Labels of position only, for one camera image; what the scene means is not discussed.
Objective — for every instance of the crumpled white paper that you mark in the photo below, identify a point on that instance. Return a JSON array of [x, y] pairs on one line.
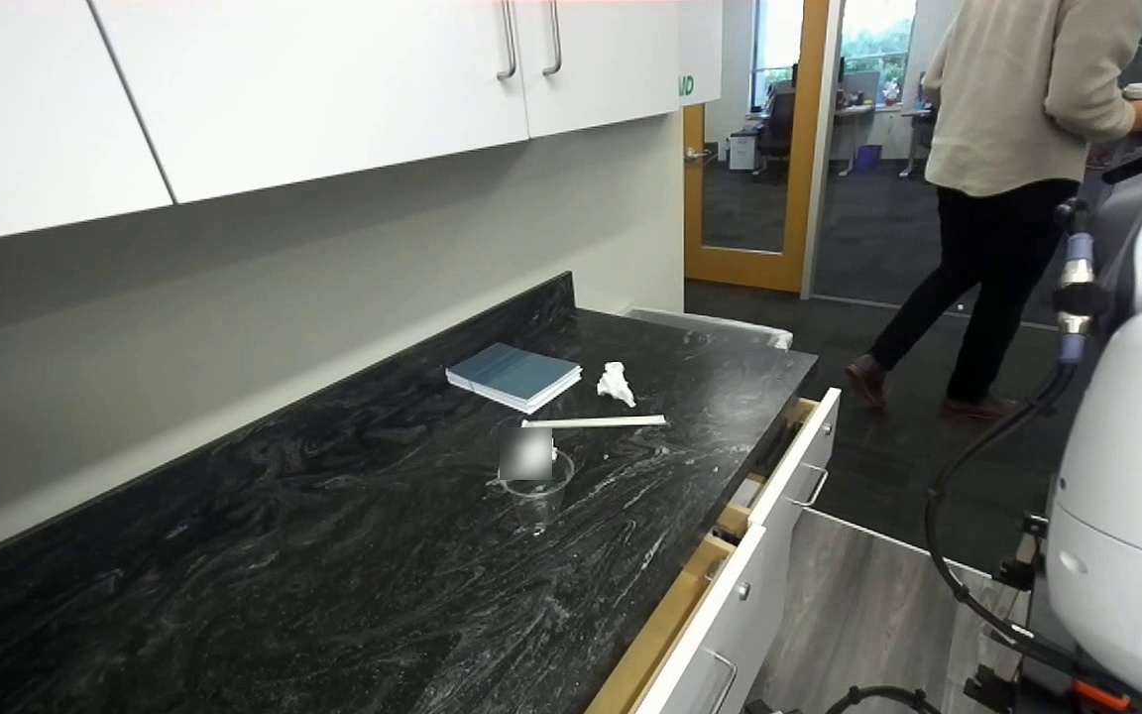
[[615, 382], [532, 454]]

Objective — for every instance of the white drawer with wooden interior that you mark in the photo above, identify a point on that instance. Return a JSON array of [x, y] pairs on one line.
[[717, 635]]

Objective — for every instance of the white flat stick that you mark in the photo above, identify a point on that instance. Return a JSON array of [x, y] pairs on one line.
[[591, 423]]

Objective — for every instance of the white upper cabinet door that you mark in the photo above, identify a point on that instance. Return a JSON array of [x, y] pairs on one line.
[[31, 104], [612, 61], [317, 81]]

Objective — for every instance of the wooden door with glass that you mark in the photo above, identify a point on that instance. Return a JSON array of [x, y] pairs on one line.
[[812, 134]]

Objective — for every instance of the person in beige jacket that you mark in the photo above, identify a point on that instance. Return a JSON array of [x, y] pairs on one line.
[[1009, 93]]

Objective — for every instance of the green first aid sign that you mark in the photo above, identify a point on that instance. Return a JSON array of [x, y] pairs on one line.
[[689, 86]]

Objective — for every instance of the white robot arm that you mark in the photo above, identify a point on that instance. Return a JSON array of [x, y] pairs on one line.
[[1138, 530]]

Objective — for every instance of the blue book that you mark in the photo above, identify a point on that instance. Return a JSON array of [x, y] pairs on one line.
[[512, 375]]

